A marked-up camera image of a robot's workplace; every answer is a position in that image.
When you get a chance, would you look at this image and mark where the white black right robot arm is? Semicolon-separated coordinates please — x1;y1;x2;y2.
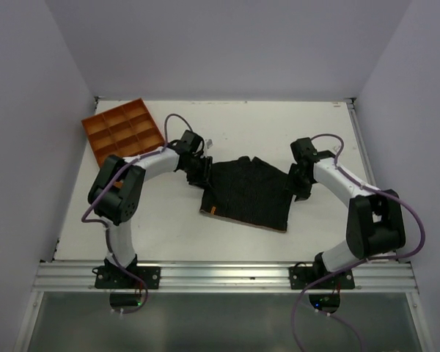
286;138;406;288

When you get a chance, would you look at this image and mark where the black striped underwear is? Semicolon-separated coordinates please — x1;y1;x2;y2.
200;156;293;232

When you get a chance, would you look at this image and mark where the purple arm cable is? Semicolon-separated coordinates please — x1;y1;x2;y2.
81;114;205;317
291;133;425;352

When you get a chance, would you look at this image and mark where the orange compartment tray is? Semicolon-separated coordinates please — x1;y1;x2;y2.
81;98;166;166

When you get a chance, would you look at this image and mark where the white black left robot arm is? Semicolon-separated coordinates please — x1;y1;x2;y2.
81;130;213;288

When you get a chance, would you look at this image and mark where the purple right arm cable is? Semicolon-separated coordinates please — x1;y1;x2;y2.
291;133;425;352

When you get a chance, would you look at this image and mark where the aluminium right side rail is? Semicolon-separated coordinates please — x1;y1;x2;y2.
346;97;399;262

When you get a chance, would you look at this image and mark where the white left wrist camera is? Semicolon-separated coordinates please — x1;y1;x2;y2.
205;139;213;149

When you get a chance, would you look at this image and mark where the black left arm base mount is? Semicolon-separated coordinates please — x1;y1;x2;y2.
92;259;161;290

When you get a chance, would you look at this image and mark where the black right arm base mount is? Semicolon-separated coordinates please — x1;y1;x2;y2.
288;262;356;290

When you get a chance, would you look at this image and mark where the aluminium rail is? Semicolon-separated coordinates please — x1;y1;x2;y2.
346;97;399;262
32;260;418;293

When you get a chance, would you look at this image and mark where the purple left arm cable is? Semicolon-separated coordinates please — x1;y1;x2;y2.
81;114;205;317

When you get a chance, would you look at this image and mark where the aluminium front rail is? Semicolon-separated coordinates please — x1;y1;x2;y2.
32;260;418;293

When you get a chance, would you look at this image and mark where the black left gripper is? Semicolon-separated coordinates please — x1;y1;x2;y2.
182;154;213;188

